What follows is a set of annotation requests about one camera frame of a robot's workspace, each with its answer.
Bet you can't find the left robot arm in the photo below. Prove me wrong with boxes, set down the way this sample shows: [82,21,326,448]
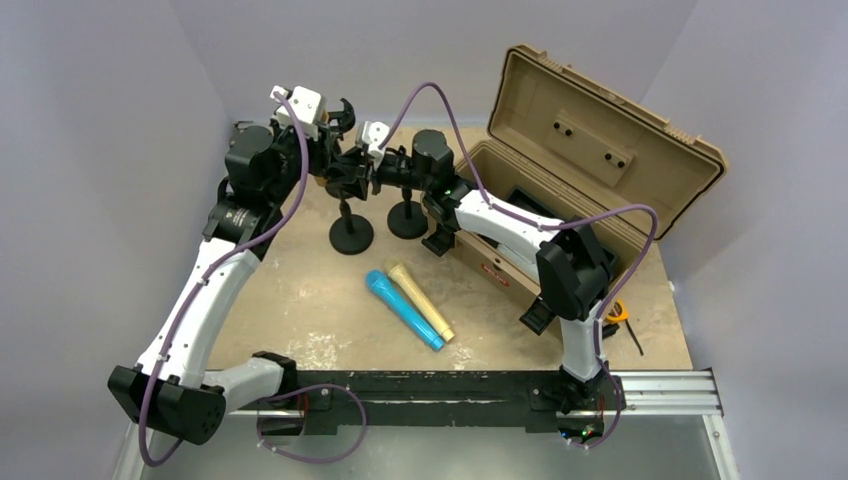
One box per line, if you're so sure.
[108,122,338,445]

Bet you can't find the cream beige microphone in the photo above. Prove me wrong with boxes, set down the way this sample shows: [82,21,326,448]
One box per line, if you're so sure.
[384,258,455,342]

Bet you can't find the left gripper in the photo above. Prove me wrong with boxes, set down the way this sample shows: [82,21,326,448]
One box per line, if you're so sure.
[267,110,331,206]

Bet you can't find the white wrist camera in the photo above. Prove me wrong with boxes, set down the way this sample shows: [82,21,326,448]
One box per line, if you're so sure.
[355,121,390,165]
[269,85,328,141]

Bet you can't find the black shock mount mic stand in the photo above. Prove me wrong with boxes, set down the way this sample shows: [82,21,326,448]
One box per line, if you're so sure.
[328,98,356,140]

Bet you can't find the blue microphone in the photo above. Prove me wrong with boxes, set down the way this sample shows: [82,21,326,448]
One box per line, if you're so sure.
[365,270,445,351]

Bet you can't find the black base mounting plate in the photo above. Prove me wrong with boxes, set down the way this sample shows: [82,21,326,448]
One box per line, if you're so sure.
[242,370,625,441]

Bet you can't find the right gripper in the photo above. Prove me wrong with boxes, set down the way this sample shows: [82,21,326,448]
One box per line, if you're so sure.
[332,144,433,197]

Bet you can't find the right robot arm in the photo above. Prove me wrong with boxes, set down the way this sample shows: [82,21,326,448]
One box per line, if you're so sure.
[321,123,613,407]

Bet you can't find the black stand with brown mic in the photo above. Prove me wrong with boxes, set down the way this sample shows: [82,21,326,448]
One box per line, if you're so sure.
[328,169,374,255]

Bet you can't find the yellow black tool on table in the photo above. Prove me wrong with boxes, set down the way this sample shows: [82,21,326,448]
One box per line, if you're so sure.
[601,300,645,356]

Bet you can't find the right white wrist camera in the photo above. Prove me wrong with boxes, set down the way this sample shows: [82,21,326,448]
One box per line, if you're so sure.
[355,121,390,165]

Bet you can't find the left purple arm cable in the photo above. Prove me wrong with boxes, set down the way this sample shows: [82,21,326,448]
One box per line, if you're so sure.
[137,91,311,468]

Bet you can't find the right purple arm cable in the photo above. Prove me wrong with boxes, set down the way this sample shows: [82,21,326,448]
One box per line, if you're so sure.
[377,82,660,362]

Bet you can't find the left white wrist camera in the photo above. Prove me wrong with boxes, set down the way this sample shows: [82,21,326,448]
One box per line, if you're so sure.
[269,85,328,141]

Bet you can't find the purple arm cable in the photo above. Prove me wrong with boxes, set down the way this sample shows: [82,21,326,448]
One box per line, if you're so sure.
[377,82,660,362]
[137,91,311,468]

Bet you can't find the black stand with blue mic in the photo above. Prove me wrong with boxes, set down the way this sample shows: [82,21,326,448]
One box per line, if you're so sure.
[387,188,428,240]

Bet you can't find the tan plastic tool case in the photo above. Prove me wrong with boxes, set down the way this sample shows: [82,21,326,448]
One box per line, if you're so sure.
[456,45,727,276]

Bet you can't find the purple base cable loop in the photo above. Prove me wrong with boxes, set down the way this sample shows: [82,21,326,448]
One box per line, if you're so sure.
[255,384,370,466]

